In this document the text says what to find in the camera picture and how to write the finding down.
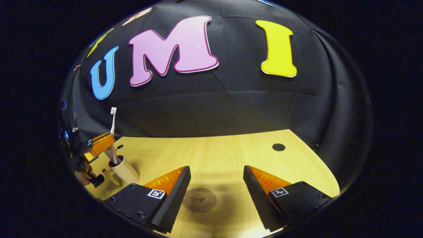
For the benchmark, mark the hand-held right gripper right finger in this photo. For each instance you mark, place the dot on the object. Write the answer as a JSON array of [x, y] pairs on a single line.
[[259, 201]]

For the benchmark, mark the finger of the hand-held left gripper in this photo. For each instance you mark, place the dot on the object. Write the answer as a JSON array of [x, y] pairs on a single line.
[[100, 147]]

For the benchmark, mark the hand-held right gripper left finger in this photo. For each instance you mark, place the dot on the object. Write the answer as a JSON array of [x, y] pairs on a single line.
[[175, 201]]

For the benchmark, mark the round cork coaster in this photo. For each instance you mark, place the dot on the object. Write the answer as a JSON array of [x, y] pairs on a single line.
[[201, 200]]

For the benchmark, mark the white toothbrush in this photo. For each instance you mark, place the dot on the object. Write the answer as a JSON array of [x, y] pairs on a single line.
[[113, 122]]

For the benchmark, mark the beige cup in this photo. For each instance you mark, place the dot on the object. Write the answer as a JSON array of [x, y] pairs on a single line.
[[127, 172]]

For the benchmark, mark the wooden desktop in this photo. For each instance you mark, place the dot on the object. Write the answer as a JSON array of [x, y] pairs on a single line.
[[224, 155]]

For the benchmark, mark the copper clip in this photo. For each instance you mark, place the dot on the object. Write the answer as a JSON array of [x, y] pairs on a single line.
[[77, 67]]

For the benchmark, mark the black backdrop cloth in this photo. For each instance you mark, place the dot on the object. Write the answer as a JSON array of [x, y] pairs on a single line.
[[231, 105]]

